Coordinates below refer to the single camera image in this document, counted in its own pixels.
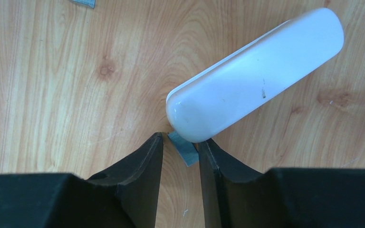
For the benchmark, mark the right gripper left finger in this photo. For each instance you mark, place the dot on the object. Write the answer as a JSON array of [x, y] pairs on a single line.
[[124, 195]]

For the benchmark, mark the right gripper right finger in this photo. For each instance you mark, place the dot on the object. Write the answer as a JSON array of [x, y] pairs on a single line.
[[237, 196]]

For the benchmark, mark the white stapler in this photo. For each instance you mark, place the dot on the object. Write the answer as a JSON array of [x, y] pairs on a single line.
[[229, 90]]

